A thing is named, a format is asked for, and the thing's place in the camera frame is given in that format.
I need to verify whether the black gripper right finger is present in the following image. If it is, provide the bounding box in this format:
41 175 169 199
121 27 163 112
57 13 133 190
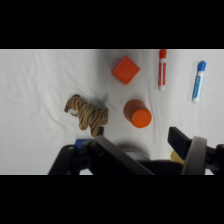
167 126 224 176

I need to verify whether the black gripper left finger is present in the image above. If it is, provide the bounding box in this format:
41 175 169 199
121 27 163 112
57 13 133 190
48 134 156 176

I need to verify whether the blue marker pen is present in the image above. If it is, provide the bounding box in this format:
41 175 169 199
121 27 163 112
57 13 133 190
191 60 208 103

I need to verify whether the red marker pen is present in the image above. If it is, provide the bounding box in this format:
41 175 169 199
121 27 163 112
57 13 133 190
157 49 168 91

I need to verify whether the small yellow object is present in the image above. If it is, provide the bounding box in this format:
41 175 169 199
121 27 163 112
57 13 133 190
169 150 186 165

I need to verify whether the grey bowl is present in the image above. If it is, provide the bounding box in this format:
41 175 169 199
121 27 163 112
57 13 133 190
116 144 150 161

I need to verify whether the blue cube block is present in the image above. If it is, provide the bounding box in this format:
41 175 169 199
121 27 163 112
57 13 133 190
74 138 93 150

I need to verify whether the striped tiger toy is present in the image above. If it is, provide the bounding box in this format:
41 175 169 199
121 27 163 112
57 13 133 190
64 94 110 138

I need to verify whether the orange plastic cup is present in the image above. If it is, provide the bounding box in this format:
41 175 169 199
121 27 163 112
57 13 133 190
122 98 153 129

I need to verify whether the orange cube block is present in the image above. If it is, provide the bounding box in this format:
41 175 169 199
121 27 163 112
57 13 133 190
111 55 141 85

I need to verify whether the white tablecloth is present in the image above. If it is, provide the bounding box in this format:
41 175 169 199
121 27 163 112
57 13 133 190
0 49 224 176

